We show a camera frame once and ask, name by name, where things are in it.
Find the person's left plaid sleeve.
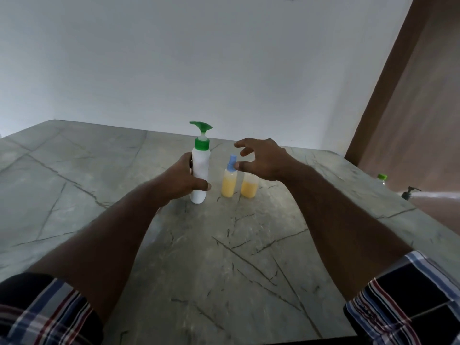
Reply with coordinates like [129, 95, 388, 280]
[0, 272, 105, 345]

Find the person's left forearm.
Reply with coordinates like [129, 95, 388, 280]
[27, 178, 168, 324]

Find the brown wooden door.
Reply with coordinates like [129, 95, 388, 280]
[344, 0, 460, 236]

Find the person's left hand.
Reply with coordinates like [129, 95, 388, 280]
[154, 152, 212, 209]

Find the person's right hand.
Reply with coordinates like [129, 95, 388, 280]
[234, 138, 303, 183]

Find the yellow spray bottle, blue cap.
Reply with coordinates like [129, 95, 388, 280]
[221, 155, 239, 198]

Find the person's plaid sleeve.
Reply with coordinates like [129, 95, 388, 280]
[343, 250, 460, 345]
[0, 272, 105, 345]

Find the small clear bottle, yellow liquid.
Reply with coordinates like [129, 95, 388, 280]
[240, 172, 259, 199]

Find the person's right plaid sleeve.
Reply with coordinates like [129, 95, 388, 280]
[343, 250, 460, 345]

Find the person's right forearm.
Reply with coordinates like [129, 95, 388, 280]
[278, 157, 414, 302]

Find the white bottle with green pump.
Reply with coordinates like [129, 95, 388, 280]
[189, 121, 213, 204]

